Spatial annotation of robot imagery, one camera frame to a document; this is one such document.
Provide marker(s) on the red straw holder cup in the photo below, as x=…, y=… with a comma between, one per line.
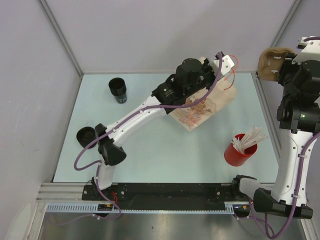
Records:
x=236, y=158

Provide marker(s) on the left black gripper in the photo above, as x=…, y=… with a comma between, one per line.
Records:
x=205, y=65

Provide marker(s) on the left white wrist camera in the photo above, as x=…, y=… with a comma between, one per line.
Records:
x=222, y=65

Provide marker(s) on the tall black tumbler cup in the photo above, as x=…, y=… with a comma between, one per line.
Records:
x=118, y=89

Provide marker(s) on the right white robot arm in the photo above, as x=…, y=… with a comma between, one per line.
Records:
x=299, y=122

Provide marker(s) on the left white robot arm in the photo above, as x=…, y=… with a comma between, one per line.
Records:
x=190, y=77

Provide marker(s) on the brown pulp cup carrier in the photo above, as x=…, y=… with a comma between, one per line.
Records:
x=270, y=62

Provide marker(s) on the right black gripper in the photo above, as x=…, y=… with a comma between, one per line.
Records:
x=287, y=66

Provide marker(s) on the short black cup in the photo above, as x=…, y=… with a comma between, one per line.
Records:
x=85, y=136

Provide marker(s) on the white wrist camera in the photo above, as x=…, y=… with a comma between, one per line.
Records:
x=310, y=50
x=222, y=65

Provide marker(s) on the aluminium frame rail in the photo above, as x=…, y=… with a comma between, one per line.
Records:
x=53, y=192

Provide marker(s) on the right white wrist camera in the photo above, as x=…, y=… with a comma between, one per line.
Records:
x=310, y=50

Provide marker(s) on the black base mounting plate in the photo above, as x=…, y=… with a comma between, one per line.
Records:
x=174, y=196

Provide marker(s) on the paper takeout bag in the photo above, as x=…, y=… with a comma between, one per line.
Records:
x=222, y=95

